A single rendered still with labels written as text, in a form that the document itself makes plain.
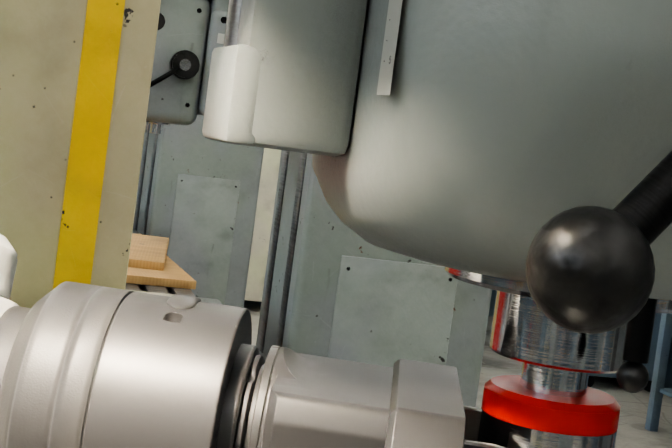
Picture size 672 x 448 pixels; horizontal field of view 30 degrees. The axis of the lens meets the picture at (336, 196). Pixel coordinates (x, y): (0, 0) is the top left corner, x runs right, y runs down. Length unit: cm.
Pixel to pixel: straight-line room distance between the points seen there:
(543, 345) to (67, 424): 16
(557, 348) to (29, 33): 175
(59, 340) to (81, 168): 170
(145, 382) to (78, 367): 2
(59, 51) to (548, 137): 180
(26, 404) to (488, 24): 19
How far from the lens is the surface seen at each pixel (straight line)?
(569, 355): 42
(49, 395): 42
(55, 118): 211
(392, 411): 40
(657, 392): 685
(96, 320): 43
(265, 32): 38
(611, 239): 29
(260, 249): 881
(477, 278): 41
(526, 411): 43
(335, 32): 38
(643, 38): 34
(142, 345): 42
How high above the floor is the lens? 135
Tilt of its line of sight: 3 degrees down
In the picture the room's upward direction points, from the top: 8 degrees clockwise
